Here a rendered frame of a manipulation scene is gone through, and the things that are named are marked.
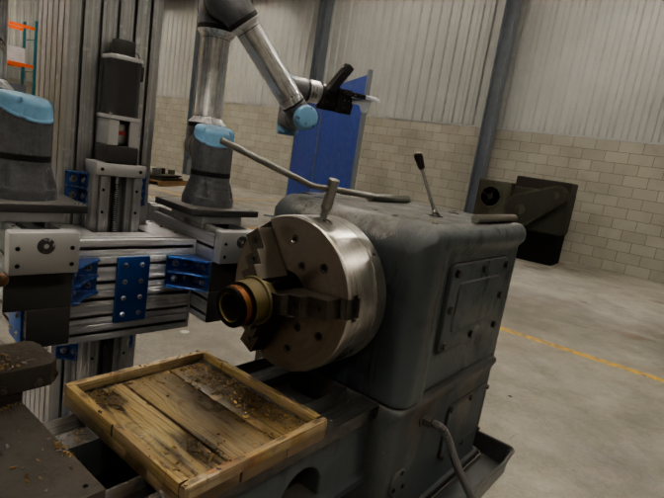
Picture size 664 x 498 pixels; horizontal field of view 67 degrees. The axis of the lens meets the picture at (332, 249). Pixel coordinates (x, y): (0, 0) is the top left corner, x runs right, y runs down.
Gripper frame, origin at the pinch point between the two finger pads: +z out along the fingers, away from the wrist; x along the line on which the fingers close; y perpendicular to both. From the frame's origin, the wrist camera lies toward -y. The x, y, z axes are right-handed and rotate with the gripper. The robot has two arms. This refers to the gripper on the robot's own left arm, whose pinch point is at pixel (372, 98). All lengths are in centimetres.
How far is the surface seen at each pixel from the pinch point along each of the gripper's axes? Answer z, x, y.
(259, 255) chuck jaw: -57, 81, 32
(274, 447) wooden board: -58, 108, 54
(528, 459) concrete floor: 120, 24, 156
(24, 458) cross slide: -92, 114, 46
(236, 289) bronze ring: -63, 89, 35
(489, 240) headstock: -1, 79, 26
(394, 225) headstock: -30, 82, 23
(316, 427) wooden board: -49, 103, 55
